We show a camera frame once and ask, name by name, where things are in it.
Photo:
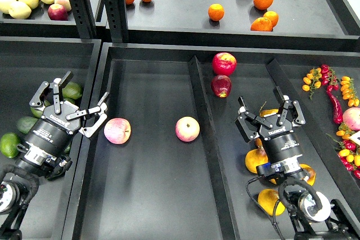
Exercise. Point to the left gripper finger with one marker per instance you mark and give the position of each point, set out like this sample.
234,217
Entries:
37,101
98,111

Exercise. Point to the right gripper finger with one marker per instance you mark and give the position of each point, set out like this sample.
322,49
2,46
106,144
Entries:
288,106
248,123

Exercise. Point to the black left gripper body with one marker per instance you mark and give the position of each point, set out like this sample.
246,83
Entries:
52,133

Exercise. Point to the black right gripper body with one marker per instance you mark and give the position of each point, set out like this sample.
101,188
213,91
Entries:
280,143

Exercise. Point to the yellow pear with brown spot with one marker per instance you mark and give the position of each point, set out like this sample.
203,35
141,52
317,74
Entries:
267,198

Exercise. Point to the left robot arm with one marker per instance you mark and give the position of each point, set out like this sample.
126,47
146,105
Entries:
20,183

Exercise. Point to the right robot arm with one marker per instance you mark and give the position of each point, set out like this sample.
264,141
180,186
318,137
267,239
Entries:
312,214

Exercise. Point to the green avocado upper left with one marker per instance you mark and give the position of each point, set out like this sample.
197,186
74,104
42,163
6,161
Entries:
37,113

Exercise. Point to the yellow pear upper pile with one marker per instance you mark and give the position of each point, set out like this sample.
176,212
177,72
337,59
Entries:
258,143

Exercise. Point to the yellow pear pile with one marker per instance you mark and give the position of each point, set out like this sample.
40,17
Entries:
311,177
258,143
254,158
273,181

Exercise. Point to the yellow pear with stem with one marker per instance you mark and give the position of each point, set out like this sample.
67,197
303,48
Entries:
263,112

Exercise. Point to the green avocado lower right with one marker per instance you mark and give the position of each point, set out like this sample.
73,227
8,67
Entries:
67,149

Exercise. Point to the dark avocado lying sideways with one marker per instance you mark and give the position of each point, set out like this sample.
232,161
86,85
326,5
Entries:
25,123

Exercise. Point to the yellow pear left pile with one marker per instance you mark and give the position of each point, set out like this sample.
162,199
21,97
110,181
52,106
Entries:
254,158

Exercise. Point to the green avocado upper middle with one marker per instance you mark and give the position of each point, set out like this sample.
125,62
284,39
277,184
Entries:
72,101

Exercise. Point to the green avocado top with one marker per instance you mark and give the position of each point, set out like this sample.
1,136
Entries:
72,90

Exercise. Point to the yellow pear middle pile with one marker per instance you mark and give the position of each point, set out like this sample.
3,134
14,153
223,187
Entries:
273,181

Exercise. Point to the light green avocado far left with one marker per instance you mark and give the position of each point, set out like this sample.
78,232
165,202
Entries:
9,142

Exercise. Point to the yellow pear right pile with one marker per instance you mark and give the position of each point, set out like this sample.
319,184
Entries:
311,177

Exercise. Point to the pink apple left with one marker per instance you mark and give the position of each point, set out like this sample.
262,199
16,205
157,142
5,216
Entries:
117,130

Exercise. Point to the pink apple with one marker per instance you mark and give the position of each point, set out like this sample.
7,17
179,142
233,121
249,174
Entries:
117,130
187,129

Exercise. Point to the orange cherry tomato vine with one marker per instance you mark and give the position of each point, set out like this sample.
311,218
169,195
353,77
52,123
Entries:
312,81

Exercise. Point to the red chili pepper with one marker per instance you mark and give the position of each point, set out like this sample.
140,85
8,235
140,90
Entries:
337,110

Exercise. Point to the dark red apple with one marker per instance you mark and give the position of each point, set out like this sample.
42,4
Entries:
221,86

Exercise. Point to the red cherry tomato vine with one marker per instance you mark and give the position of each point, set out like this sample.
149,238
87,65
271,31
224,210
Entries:
329,78

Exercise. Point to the pink apple right edge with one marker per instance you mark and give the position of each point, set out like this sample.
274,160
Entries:
351,118

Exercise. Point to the yellow cherry tomato vine right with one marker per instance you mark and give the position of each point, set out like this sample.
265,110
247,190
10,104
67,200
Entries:
349,92

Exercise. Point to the pink apple centre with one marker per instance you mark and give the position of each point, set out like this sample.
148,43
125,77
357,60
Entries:
187,129

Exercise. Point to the bright red apple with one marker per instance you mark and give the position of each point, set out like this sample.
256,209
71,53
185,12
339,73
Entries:
224,63

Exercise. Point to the white label card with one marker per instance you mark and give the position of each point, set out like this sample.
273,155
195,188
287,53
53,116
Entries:
355,137

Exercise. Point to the mixed cherry tomatoes bottom right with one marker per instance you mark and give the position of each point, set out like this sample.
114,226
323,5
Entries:
347,150

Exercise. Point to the black upper left shelf tray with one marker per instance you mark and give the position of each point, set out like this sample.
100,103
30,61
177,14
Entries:
38,24

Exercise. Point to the black centre tray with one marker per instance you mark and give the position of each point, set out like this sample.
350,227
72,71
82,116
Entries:
156,186

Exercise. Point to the red apple on shelf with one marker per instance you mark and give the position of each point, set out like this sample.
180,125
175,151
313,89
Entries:
57,12

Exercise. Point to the yellow apple front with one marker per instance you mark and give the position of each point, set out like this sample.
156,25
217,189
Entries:
19,10

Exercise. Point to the orange front right shelf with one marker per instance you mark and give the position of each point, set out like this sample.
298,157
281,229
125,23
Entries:
262,24

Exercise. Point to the pale peach on shelf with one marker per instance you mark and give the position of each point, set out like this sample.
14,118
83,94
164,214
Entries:
65,3

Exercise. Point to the black perforated post left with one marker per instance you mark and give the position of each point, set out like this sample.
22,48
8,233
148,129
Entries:
84,18

